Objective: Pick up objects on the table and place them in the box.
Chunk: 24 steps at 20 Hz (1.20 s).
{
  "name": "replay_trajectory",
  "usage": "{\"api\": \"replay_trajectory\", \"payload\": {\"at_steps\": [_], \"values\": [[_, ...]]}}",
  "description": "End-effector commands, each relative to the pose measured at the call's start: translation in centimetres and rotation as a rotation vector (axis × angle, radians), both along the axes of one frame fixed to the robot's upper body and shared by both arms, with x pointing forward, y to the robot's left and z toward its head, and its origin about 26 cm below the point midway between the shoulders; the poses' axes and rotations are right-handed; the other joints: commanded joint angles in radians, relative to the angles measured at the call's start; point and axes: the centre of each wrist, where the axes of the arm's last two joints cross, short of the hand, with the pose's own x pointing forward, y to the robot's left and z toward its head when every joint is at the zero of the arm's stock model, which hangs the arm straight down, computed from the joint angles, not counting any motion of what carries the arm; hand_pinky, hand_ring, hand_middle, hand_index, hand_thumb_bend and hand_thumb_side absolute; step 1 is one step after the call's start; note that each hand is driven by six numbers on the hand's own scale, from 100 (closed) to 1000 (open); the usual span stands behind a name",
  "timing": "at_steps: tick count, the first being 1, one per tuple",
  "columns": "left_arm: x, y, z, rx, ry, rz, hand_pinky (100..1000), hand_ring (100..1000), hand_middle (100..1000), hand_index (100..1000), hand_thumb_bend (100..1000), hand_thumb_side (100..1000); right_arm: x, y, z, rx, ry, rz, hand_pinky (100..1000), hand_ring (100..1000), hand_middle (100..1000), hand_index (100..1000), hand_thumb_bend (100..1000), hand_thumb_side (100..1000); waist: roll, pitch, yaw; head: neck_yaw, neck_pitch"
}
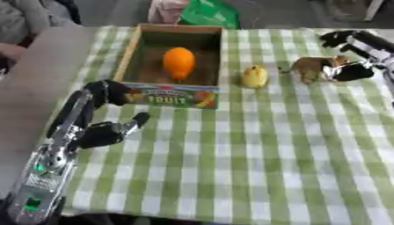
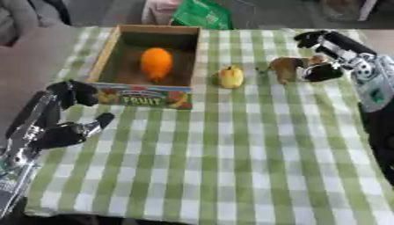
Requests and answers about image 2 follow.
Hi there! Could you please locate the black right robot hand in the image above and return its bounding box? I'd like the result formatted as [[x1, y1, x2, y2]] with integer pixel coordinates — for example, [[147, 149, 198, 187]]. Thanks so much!
[[292, 30, 379, 83]]

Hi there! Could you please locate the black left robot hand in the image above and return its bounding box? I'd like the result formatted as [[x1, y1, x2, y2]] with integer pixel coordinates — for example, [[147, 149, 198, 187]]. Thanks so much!
[[4, 79, 117, 150]]

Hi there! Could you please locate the tan cardboard box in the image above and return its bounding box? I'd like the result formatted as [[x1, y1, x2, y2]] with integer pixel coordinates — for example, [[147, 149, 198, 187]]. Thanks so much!
[[84, 24, 203, 111]]

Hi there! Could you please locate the brown toy horse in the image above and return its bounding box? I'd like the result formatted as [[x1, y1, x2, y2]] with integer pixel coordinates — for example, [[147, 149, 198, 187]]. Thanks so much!
[[253, 54, 330, 85]]

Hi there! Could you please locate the yellow toy apple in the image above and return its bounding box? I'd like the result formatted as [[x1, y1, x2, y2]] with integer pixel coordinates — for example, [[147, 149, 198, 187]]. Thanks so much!
[[216, 64, 246, 90]]

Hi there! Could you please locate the orange toy fruit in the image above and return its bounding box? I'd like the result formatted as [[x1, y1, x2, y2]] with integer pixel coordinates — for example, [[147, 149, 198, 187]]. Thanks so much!
[[138, 47, 174, 83]]

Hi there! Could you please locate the green bag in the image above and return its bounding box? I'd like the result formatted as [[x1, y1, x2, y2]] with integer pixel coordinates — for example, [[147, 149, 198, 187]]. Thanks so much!
[[171, 0, 236, 31]]

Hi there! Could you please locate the person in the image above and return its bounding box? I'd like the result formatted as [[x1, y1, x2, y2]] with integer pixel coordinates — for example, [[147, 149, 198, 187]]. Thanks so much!
[[140, 0, 185, 26]]

